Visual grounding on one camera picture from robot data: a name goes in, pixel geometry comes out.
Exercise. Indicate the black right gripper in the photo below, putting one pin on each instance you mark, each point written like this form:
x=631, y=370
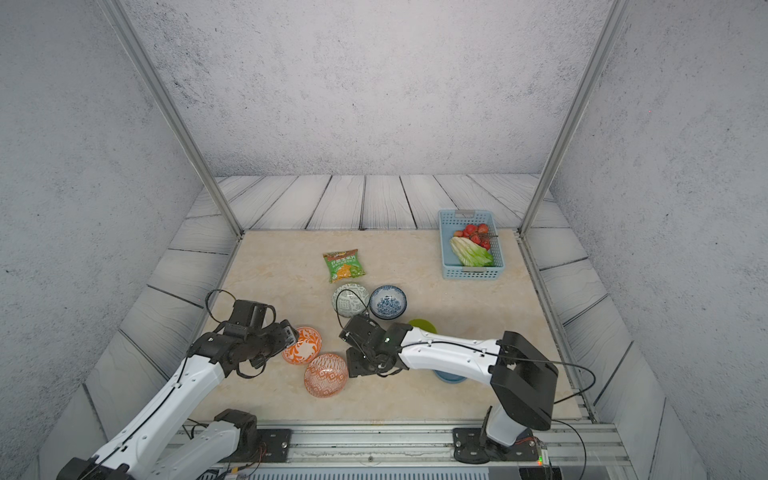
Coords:
x=353, y=367

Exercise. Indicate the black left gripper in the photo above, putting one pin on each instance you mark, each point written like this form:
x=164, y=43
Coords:
x=282, y=340

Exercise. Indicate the orange leaf pattern bowl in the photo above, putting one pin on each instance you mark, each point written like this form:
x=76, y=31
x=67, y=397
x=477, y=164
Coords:
x=306, y=349

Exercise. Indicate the blue floral bowl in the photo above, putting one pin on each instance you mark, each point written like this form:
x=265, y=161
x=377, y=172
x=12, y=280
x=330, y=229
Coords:
x=388, y=302

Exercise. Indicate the red geometric pattern bowl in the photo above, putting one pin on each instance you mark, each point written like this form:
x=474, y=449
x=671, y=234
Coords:
x=326, y=375

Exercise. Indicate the green patterned white bowl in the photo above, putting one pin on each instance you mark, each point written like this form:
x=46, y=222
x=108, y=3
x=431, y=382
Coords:
x=350, y=299

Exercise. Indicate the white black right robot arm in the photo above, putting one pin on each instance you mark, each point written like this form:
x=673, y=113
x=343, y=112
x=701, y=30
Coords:
x=522, y=379

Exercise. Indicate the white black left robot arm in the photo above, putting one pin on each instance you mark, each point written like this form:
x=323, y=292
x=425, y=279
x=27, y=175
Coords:
x=136, y=452

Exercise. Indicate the lime green plastic bowl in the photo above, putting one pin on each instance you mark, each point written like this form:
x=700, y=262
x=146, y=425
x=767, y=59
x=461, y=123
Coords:
x=423, y=325

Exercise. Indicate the slate blue plastic bowl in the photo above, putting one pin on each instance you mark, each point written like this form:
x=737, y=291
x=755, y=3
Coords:
x=449, y=378

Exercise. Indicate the green corn chips bag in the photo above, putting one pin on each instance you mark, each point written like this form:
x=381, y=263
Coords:
x=343, y=265

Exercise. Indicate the green lettuce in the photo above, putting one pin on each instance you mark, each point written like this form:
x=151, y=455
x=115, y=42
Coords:
x=470, y=254

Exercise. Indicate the light blue plastic basket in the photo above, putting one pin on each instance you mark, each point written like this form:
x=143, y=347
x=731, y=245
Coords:
x=452, y=220

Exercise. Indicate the red strawberries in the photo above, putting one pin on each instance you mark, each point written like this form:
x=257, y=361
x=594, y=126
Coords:
x=477, y=233

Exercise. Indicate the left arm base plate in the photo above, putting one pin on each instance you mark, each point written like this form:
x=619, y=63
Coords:
x=261, y=445

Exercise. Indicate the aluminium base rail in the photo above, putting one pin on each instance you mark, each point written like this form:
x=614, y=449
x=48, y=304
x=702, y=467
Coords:
x=568, y=450

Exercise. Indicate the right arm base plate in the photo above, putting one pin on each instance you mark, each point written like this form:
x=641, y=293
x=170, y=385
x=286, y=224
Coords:
x=472, y=446

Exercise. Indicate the aluminium frame post left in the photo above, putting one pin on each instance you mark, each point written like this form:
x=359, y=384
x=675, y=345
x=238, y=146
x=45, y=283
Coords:
x=131, y=43

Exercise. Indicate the aluminium frame post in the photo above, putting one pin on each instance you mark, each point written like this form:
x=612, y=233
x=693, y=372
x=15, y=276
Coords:
x=131, y=43
x=589, y=79

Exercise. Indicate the aluminium frame post right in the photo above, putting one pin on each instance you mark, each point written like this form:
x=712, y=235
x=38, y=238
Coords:
x=589, y=79

